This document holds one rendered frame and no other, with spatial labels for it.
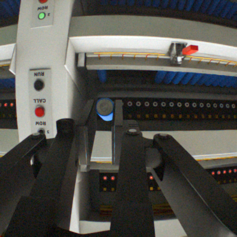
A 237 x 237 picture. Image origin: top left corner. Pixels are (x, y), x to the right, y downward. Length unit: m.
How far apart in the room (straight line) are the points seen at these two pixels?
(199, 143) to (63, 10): 0.32
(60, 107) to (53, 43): 0.10
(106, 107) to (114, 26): 0.17
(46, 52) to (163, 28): 0.19
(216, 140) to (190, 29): 0.20
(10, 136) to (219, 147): 0.38
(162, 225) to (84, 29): 0.40
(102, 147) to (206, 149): 0.18
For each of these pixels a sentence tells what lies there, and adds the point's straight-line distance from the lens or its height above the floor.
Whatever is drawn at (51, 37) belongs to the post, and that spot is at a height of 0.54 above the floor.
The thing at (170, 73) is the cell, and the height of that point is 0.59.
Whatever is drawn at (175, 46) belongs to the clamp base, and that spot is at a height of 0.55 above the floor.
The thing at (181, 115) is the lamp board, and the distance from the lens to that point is 0.48.
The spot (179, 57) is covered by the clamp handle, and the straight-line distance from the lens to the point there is 0.33.
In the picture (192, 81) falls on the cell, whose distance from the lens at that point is 0.45.
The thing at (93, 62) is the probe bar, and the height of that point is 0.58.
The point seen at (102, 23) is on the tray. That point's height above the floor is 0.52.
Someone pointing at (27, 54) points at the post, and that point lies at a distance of 0.34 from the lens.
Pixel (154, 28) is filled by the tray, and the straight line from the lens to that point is 0.32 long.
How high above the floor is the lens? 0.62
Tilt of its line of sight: 10 degrees up
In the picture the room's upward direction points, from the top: 180 degrees counter-clockwise
